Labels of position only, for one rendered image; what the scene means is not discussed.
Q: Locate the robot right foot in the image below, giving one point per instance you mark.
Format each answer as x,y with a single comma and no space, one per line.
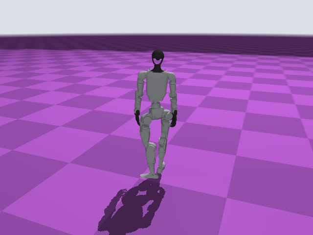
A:
159,169

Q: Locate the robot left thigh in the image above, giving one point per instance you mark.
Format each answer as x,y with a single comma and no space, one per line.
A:
145,121

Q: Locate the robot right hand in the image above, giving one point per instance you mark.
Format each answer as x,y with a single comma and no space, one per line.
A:
174,119

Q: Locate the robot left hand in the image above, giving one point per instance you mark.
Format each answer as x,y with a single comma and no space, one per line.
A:
137,117

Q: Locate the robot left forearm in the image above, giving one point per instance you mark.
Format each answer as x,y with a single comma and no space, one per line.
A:
137,102

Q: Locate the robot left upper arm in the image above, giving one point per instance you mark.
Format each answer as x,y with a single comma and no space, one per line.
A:
140,82

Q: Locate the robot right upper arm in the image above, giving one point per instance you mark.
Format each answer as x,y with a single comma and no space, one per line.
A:
172,84

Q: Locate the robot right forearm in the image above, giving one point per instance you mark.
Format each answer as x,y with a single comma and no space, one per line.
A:
173,104

